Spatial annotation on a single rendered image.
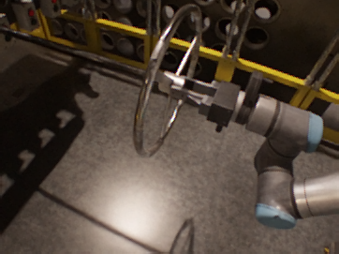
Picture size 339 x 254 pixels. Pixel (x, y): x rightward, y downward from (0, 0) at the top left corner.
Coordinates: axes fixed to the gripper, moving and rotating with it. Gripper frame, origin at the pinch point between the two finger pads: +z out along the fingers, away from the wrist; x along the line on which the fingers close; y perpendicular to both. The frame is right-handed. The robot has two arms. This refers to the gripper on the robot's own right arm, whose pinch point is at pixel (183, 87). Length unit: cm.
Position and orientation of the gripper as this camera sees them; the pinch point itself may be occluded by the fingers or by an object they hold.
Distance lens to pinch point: 58.4
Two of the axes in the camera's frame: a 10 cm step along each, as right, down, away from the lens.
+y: -1.7, 8.0, 5.8
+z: -9.2, -3.4, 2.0
